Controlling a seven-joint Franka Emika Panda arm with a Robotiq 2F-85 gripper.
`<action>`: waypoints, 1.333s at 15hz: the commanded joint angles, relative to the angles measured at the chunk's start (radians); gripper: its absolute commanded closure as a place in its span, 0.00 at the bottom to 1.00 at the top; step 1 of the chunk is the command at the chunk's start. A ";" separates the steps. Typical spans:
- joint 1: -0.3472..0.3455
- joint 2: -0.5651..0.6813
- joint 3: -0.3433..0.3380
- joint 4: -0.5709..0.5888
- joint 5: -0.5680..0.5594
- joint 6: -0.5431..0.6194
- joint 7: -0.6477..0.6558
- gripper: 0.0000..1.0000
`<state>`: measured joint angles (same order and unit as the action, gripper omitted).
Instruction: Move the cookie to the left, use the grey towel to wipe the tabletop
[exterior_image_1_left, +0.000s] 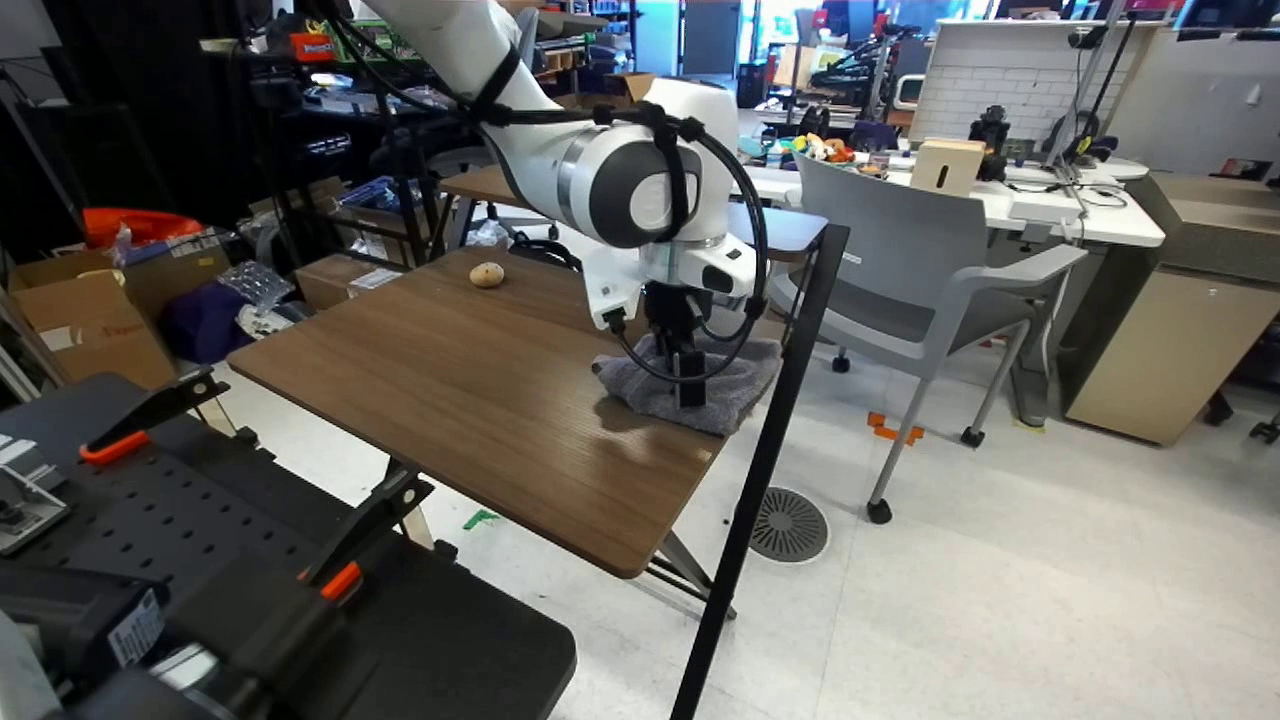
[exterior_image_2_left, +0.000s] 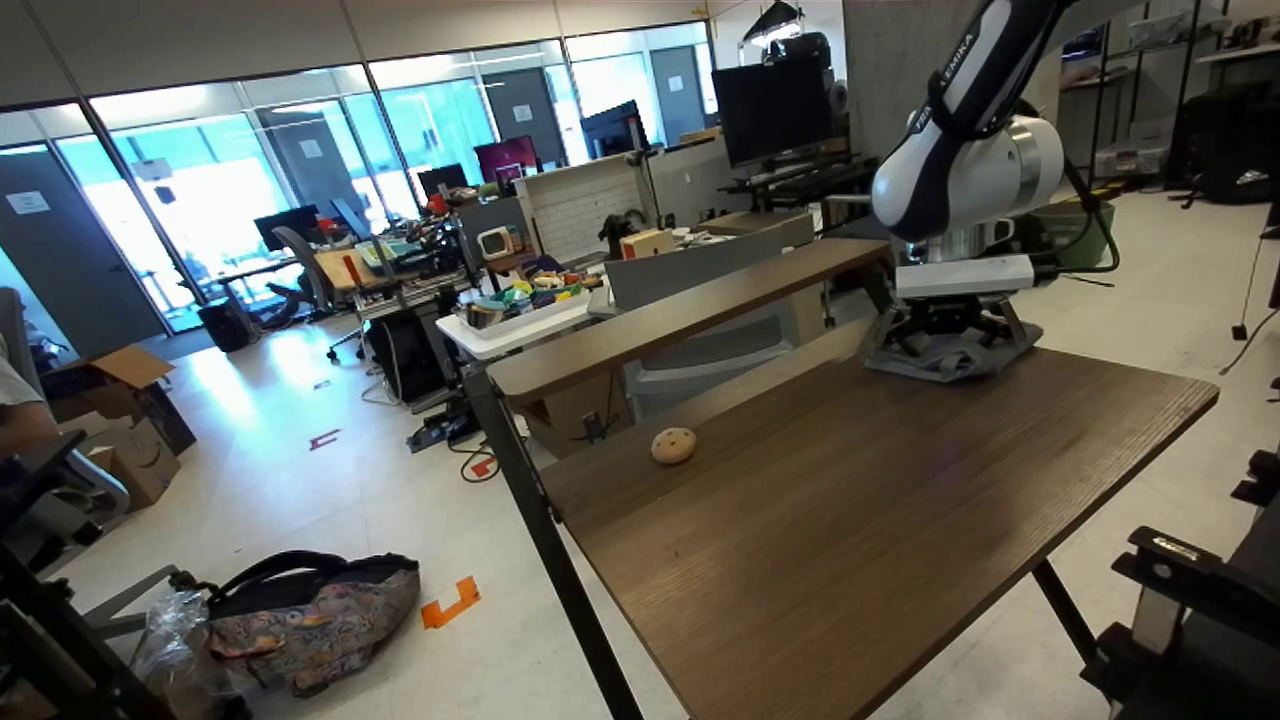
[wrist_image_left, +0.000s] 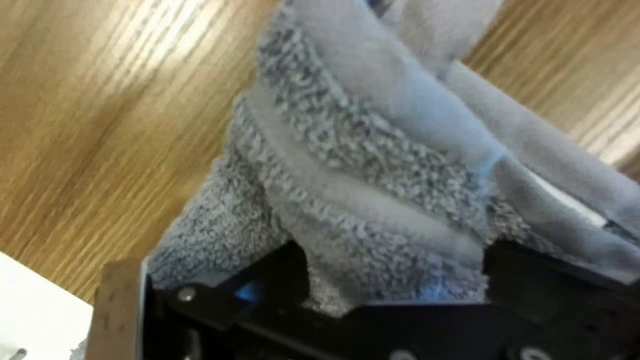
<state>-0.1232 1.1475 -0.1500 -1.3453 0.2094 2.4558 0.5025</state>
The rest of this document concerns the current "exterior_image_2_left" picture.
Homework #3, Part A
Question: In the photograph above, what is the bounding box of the black tripod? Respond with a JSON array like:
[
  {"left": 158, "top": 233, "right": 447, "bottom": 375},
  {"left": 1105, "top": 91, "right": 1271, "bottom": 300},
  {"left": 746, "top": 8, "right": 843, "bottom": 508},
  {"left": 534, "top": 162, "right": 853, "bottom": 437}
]
[{"left": 1232, "top": 197, "right": 1280, "bottom": 344}]

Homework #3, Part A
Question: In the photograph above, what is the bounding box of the black equipment stand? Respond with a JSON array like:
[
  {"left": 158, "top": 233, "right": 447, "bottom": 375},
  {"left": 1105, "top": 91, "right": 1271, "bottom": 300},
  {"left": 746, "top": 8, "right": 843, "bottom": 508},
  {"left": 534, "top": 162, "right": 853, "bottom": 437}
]
[{"left": 0, "top": 534, "right": 174, "bottom": 720}]

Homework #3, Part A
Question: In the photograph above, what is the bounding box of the grey terry towel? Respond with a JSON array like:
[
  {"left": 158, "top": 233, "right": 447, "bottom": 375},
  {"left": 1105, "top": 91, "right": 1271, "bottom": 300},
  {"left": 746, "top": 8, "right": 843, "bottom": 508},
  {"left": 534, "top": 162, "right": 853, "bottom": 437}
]
[{"left": 861, "top": 309, "right": 1047, "bottom": 389}]

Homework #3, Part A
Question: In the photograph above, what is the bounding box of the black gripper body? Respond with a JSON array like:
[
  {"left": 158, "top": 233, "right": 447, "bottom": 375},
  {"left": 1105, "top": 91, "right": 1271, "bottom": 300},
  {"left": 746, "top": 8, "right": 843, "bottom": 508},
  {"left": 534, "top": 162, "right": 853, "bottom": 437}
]
[{"left": 910, "top": 292, "right": 1033, "bottom": 338}]

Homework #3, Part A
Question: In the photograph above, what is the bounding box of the white work table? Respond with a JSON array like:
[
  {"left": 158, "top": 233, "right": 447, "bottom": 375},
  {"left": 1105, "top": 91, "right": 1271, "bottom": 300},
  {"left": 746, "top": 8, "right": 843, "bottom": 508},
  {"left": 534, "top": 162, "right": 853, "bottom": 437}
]
[{"left": 437, "top": 284, "right": 615, "bottom": 368}]

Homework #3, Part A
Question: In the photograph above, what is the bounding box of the orange floor bracket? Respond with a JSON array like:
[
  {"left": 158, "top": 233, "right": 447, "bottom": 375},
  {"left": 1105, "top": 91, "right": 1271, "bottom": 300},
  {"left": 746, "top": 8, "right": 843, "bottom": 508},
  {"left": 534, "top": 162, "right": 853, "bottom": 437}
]
[{"left": 420, "top": 571, "right": 484, "bottom": 634}]

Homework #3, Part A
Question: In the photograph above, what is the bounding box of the round tan cookie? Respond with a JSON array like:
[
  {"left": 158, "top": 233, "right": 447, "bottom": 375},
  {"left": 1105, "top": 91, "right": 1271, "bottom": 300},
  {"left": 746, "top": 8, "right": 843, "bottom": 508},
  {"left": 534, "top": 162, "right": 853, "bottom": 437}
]
[{"left": 646, "top": 425, "right": 699, "bottom": 468}]

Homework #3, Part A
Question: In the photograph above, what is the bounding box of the tan box with slot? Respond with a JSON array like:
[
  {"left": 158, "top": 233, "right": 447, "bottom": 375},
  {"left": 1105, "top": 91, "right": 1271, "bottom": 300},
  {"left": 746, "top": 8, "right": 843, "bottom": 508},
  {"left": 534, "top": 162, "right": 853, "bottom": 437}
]
[{"left": 615, "top": 229, "right": 689, "bottom": 264}]

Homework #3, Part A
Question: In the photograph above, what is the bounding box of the small beige screen device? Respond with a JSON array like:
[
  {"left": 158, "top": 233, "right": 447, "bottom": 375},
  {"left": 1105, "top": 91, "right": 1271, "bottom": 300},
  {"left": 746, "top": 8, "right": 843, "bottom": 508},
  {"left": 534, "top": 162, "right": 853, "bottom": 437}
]
[{"left": 475, "top": 219, "right": 519, "bottom": 264}]

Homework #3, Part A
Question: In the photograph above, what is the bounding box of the monitor with pink screen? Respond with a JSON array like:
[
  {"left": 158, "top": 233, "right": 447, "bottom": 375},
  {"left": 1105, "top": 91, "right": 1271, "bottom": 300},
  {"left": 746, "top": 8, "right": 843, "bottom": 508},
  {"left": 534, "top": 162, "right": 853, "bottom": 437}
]
[{"left": 471, "top": 135, "right": 548, "bottom": 194}]

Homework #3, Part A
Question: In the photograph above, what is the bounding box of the black power strip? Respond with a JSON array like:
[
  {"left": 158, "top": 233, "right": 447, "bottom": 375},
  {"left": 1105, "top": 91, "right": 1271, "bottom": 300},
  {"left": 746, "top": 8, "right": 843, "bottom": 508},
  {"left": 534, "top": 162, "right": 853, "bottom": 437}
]
[{"left": 407, "top": 405, "right": 484, "bottom": 453}]

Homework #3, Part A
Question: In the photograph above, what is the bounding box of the green bin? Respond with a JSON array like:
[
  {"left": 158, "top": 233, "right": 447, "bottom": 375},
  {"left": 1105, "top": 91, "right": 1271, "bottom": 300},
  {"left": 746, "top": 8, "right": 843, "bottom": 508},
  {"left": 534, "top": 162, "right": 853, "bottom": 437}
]
[{"left": 1053, "top": 197, "right": 1119, "bottom": 271}]

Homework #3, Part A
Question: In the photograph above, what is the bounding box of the small cardboard box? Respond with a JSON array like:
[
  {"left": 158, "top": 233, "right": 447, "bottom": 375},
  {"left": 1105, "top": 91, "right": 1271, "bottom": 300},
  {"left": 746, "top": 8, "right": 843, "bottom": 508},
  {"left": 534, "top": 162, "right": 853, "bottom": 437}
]
[{"left": 70, "top": 412, "right": 186, "bottom": 508}]

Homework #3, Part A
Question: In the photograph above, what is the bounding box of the black equipment case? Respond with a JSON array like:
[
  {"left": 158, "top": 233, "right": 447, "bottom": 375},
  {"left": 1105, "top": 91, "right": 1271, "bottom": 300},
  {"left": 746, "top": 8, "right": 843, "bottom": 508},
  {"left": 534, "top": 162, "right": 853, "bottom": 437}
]
[{"left": 1172, "top": 77, "right": 1280, "bottom": 203}]

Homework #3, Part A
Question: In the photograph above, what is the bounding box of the white pegboard partition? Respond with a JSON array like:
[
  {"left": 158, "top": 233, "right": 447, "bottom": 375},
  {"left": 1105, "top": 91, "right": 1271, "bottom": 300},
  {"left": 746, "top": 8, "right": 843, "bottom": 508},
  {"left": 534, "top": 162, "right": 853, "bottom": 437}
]
[{"left": 516, "top": 158, "right": 657, "bottom": 270}]

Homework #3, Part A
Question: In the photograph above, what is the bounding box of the large open cardboard box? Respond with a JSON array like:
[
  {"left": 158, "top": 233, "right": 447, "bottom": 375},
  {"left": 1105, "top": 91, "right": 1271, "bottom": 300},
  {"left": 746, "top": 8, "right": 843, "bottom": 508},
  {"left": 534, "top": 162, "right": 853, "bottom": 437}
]
[{"left": 45, "top": 344, "right": 201, "bottom": 458}]

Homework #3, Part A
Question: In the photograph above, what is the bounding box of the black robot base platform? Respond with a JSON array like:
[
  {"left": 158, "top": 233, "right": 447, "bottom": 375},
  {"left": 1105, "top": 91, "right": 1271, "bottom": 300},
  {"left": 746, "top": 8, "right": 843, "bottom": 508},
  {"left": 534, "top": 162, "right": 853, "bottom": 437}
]
[{"left": 1079, "top": 447, "right": 1280, "bottom": 720}]

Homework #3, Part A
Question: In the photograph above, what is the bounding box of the clear plastic bag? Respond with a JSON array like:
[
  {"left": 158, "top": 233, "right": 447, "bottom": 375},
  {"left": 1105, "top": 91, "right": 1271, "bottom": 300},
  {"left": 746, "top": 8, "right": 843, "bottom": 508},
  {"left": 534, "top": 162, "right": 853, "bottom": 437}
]
[{"left": 132, "top": 584, "right": 223, "bottom": 720}]

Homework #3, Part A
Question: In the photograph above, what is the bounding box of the camouflage backpack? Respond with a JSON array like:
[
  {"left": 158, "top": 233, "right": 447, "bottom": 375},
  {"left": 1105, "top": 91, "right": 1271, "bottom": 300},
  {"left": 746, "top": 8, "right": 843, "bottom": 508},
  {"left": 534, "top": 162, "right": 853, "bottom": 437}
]
[{"left": 202, "top": 548, "right": 429, "bottom": 696}]

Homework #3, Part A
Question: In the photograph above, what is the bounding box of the black computer monitor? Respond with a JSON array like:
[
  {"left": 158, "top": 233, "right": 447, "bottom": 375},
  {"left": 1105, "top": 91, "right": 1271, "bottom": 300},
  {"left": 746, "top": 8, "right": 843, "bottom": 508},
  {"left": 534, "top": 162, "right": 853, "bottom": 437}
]
[
  {"left": 415, "top": 162, "right": 471, "bottom": 203},
  {"left": 252, "top": 203, "right": 328, "bottom": 258},
  {"left": 579, "top": 100, "right": 651, "bottom": 166}
]

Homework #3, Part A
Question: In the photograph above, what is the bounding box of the large black television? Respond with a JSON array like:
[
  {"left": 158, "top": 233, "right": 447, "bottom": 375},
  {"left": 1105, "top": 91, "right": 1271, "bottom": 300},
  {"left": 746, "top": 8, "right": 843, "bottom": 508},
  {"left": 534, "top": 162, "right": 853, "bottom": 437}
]
[{"left": 710, "top": 57, "right": 847, "bottom": 171}]

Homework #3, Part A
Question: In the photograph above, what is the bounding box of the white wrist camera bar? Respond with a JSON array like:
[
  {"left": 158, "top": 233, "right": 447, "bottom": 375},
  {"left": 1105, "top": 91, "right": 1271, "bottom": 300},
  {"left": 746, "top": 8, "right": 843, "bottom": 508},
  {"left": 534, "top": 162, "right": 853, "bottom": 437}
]
[{"left": 893, "top": 252, "right": 1038, "bottom": 303}]

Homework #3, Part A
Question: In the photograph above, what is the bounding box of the seated person white shirt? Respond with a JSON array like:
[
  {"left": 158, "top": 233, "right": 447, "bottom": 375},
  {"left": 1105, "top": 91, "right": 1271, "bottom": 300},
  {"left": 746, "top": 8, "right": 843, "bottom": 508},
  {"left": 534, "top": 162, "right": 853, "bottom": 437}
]
[{"left": 0, "top": 348, "right": 64, "bottom": 466}]

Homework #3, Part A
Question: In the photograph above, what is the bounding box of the colourful toy pile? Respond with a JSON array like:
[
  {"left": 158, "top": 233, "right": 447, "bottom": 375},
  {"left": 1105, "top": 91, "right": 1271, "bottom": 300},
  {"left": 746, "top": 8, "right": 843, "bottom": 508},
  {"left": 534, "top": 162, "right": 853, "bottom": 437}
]
[{"left": 464, "top": 258, "right": 596, "bottom": 331}]

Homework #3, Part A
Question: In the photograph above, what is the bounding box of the wooden desk with clutter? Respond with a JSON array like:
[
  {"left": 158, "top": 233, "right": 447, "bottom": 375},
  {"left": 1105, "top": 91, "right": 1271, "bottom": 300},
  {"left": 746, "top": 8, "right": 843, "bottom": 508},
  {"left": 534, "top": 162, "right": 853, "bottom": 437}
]
[{"left": 484, "top": 236, "right": 894, "bottom": 405}]

